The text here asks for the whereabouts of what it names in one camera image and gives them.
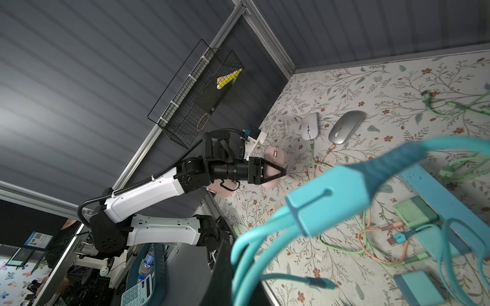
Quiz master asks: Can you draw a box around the pink wireless mouse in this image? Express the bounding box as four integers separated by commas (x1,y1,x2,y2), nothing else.
262,147,285,189

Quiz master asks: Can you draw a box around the silver grey wireless mouse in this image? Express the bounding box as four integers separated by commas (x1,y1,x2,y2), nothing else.
328,110,366,145

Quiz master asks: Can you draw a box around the white wireless mouse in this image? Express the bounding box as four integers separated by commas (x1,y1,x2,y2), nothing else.
301,112,320,141

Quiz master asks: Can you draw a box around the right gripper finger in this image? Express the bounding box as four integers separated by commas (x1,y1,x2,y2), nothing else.
198,238,269,306

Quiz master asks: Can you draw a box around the pink pen cup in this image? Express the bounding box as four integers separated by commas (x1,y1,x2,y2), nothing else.
205,179,237,198

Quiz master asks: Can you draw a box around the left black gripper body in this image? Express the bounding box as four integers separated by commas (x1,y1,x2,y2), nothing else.
247,157,267,185

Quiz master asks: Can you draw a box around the blue power strip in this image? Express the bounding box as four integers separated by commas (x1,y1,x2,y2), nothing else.
399,164,489,257

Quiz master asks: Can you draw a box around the pink charging cable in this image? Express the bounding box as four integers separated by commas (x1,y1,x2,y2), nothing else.
313,143,410,266

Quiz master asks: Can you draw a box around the teal charging cable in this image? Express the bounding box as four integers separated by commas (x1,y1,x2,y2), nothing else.
229,135,490,306

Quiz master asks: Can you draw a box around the light green charger plug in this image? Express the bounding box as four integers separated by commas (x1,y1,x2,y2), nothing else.
394,196,439,230

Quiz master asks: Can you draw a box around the teal charger plug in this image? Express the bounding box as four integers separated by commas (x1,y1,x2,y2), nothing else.
415,223,472,263

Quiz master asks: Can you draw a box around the black wire wall basket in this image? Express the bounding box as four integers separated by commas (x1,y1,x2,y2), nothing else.
148,40,243,149

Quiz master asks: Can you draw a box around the blue-grey charger plug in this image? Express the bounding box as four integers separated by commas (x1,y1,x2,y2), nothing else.
393,270,445,306

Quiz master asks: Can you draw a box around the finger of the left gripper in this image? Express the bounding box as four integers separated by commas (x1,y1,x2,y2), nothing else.
264,158,287,174
264,172,286,184

